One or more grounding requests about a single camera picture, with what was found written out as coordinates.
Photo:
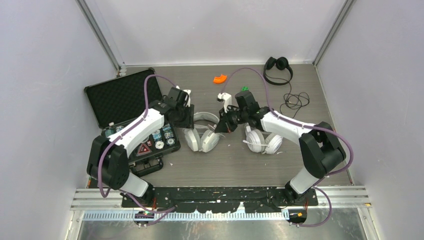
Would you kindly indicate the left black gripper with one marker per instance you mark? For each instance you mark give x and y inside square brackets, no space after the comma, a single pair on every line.
[188,123]

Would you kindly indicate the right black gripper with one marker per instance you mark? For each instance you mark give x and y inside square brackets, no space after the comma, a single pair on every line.
[225,125]

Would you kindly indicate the white round gaming headphones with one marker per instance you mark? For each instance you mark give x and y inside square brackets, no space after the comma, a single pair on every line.
[258,143]

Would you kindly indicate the white grey angular headphones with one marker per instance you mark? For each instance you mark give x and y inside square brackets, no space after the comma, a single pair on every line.
[202,138]

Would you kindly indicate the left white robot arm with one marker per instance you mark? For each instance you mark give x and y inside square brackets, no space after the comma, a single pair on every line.
[108,160]

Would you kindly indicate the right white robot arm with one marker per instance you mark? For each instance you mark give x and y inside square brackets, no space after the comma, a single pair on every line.
[265,129]

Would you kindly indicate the black small headphones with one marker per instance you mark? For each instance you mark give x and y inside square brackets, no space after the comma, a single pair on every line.
[292,101]

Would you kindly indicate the orange curved plastic piece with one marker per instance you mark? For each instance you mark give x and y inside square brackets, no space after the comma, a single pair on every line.
[220,79]

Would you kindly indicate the black poker chip case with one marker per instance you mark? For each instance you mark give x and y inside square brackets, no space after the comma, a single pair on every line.
[118,102]

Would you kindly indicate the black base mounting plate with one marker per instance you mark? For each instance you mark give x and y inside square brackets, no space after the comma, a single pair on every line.
[219,200]

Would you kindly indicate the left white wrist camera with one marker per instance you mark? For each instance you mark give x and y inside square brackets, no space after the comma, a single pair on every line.
[183,97]

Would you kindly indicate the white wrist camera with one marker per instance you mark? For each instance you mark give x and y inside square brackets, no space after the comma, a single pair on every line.
[183,97]
[226,99]

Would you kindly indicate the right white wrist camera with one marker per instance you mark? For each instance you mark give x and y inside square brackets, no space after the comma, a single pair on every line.
[226,99]

